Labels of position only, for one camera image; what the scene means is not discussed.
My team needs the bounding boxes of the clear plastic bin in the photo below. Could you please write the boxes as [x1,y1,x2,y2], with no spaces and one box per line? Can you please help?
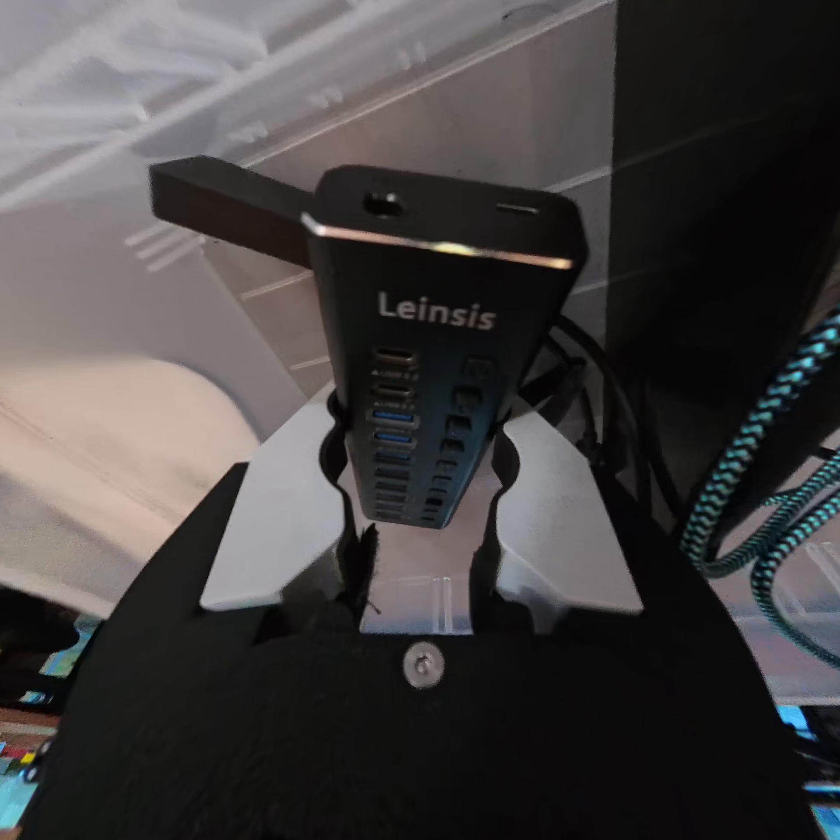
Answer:
[0,0,840,713]

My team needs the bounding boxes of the thick black usb cable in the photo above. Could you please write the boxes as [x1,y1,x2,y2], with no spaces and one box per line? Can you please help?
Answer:
[518,314,685,534]

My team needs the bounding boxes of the black usb hub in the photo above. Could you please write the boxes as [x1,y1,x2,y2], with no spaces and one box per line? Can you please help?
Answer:
[302,164,588,531]

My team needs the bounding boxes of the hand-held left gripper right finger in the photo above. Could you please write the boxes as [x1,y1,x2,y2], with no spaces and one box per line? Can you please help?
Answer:
[471,410,644,635]

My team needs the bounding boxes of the teal braided usb cable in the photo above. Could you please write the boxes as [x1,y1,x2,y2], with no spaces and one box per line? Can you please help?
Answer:
[678,314,840,672]

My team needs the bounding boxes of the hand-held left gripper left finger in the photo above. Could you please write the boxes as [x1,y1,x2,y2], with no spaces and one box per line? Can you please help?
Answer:
[199,392,380,632]

